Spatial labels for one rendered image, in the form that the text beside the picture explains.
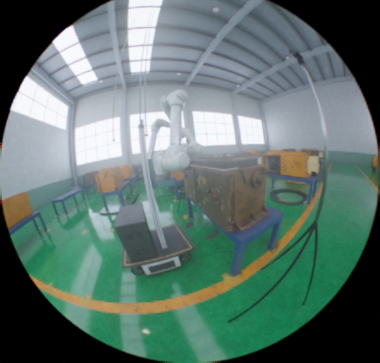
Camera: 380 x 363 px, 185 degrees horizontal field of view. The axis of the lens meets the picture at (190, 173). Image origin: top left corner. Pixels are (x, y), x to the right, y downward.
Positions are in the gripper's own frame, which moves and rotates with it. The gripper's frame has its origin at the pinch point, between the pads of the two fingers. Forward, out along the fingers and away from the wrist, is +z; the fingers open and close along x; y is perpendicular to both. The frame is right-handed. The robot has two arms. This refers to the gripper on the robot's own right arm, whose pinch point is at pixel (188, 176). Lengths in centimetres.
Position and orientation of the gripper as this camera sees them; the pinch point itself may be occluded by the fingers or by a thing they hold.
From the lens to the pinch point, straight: 132.6
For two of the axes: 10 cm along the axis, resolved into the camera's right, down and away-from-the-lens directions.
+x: 4.2, 0.9, -9.0
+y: -9.0, 1.7, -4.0
